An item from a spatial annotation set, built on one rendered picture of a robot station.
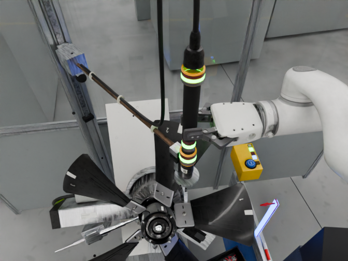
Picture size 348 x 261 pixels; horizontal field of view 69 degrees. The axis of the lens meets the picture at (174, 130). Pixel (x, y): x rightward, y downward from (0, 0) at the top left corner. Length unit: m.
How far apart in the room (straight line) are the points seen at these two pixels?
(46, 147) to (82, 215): 0.79
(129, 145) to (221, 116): 0.61
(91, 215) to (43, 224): 1.41
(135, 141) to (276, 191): 1.70
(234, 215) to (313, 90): 0.60
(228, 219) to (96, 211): 0.50
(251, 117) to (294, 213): 1.95
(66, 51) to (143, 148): 0.48
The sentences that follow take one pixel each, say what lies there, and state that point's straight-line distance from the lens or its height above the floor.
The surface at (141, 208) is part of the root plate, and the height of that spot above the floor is 1.23.
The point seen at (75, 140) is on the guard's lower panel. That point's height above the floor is 0.86.
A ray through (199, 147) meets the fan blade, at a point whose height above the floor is 1.41.
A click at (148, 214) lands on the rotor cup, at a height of 1.26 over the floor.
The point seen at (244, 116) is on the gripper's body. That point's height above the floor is 1.68.
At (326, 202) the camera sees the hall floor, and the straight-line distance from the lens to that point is 2.65.
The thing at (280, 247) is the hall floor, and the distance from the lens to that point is 2.32.
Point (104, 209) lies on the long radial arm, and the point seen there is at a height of 1.13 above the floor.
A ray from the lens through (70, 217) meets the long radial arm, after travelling 1.11.
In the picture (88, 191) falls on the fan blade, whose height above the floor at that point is 1.27.
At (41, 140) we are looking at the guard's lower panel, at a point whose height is 0.89.
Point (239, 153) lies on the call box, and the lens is 1.29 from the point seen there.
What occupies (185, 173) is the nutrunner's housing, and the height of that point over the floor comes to 1.49.
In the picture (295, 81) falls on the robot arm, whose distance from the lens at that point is 0.58.
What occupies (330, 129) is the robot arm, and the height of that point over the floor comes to 1.74.
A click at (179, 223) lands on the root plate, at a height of 1.19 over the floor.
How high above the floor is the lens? 2.07
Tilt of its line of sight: 48 degrees down
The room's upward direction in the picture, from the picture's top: straight up
